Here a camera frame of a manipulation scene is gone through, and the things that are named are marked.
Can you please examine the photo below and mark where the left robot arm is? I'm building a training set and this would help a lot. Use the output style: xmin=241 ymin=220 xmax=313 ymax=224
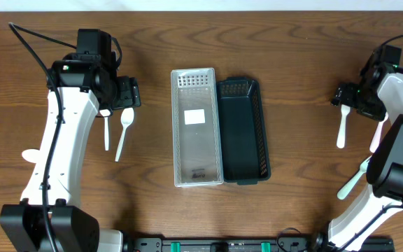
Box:
xmin=0 ymin=29 xmax=141 ymax=251

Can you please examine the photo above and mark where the white plastic spoon horizontal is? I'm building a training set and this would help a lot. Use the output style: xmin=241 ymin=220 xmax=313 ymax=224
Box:
xmin=22 ymin=149 xmax=40 ymax=164

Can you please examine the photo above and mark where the white plastic fork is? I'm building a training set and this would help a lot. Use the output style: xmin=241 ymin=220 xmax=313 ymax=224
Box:
xmin=369 ymin=113 xmax=388 ymax=153
xmin=337 ymin=104 xmax=351 ymax=148
xmin=337 ymin=155 xmax=372 ymax=200

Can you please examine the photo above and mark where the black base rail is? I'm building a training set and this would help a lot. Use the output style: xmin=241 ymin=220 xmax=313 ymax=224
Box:
xmin=122 ymin=236 xmax=395 ymax=252

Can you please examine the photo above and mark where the white plastic spoon upright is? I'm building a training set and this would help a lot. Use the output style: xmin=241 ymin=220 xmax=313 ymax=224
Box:
xmin=99 ymin=109 xmax=112 ymax=151

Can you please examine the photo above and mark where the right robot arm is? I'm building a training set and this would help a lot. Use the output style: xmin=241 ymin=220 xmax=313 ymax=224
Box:
xmin=311 ymin=43 xmax=403 ymax=251

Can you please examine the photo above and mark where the black plastic perforated basket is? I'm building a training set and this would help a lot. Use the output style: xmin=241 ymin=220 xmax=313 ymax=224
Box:
xmin=216 ymin=77 xmax=271 ymax=185

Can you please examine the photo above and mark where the clear plastic perforated basket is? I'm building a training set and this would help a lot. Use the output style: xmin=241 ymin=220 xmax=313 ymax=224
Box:
xmin=171 ymin=68 xmax=224 ymax=188

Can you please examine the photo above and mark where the white plastic spoon tilted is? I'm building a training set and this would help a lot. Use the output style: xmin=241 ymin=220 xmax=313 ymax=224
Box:
xmin=115 ymin=108 xmax=134 ymax=162

